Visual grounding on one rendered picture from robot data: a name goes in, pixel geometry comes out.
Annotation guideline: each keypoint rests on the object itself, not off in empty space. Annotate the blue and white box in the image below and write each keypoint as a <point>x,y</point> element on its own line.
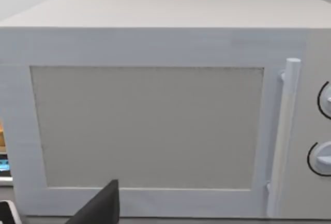
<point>3,164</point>

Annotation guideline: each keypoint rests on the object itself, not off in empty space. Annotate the pale microwave oven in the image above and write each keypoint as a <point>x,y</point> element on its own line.
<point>160,14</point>

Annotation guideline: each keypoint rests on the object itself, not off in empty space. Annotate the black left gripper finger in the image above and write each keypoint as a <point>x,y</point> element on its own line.
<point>103,204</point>

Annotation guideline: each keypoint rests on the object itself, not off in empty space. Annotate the pale microwave knob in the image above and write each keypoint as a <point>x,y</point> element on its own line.
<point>326,99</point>
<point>322,158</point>

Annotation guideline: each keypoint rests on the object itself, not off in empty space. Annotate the pale microwave door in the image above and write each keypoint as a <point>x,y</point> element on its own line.
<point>144,128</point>

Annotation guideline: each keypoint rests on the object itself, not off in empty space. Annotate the black and white flat device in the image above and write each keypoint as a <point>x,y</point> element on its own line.
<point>9,212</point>

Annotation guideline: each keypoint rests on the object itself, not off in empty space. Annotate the wooden cupboard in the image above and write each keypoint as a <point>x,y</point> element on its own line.
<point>2,133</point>

